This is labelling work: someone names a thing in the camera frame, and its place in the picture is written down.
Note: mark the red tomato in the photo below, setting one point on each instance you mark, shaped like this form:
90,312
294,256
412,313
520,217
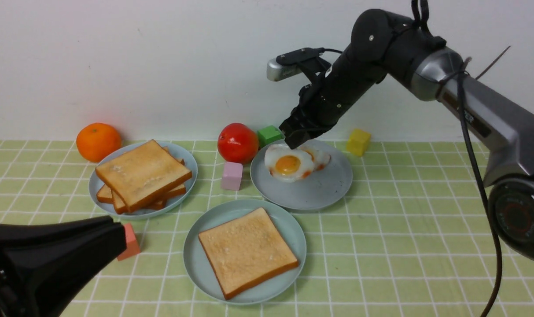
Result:
237,143

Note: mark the green cube block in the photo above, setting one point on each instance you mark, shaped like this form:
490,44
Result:
269,135

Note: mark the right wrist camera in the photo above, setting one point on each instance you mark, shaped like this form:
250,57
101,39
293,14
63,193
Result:
305,61

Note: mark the fried egg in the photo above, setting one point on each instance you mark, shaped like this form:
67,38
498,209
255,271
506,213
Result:
319,157
287,165

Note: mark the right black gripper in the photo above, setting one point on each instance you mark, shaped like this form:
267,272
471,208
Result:
319,109

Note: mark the grey egg plate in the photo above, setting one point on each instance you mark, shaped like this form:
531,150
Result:
318,191

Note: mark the blue bread plate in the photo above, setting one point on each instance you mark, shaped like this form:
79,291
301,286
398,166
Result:
178,152

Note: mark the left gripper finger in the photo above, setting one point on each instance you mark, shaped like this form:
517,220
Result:
43,267

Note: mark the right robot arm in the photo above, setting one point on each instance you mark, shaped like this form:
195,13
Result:
384,43

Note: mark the yellow cube block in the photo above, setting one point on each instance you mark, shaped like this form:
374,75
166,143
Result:
358,142

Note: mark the pink cube block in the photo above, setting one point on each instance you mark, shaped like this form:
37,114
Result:
232,176

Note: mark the salmon cube block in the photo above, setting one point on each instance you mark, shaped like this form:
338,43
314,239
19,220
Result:
132,245

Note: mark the orange fruit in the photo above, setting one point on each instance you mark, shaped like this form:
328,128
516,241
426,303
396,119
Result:
97,141

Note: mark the teal front plate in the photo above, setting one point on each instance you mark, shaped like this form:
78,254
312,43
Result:
200,271

